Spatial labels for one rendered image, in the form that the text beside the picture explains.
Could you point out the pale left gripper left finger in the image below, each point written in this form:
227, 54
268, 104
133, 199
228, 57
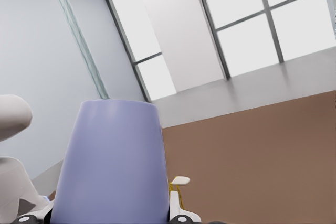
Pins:
34, 216

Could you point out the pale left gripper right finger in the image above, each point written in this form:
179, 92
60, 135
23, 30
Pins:
175, 205

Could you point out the lavender purple cup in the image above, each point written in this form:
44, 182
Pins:
110, 161

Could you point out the white yellow cup holder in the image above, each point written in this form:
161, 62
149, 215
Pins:
180, 180

